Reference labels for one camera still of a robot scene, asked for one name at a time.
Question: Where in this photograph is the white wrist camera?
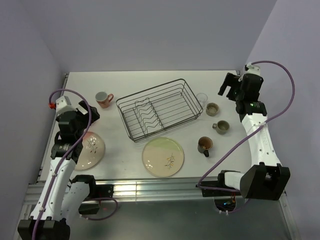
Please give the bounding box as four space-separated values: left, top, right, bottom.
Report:
238 62 261 82
48 96 77 116

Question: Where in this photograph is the beige small bowl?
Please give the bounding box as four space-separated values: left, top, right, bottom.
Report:
205 102 220 117

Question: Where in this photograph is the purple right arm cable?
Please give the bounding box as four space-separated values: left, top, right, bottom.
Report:
196 60 295 214

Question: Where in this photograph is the dark brown mug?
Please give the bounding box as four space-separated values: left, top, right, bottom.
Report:
197 136 214 158

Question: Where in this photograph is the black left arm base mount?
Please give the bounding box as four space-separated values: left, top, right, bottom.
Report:
78 184 114 215

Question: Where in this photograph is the grey-green ceramic cup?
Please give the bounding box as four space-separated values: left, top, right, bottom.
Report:
212 120 230 135

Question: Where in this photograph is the clear glass cup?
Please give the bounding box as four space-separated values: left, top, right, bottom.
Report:
196 92 208 107

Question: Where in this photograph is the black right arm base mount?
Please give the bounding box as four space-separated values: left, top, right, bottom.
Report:
201 180 241 198

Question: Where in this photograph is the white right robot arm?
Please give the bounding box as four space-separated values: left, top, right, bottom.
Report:
216 73 291 201

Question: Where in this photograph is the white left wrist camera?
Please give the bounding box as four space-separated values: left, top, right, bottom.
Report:
48 96 77 116

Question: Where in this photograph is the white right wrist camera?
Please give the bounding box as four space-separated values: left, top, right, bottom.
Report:
238 62 261 82

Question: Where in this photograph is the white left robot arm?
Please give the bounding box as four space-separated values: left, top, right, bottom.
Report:
17 97 100 240

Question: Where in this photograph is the dark wire dish rack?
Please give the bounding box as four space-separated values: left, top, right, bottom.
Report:
116 78 204 143

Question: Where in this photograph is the pink and cream plate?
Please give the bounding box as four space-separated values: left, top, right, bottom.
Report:
75 131 105 171

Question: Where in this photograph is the pink ceramic mug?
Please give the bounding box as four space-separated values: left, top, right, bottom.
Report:
95 91 114 109

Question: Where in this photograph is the aluminium frame rail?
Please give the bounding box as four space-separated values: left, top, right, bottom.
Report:
24 181 288 205

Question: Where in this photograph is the green and cream plate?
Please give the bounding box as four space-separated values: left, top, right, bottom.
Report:
141 137 185 178

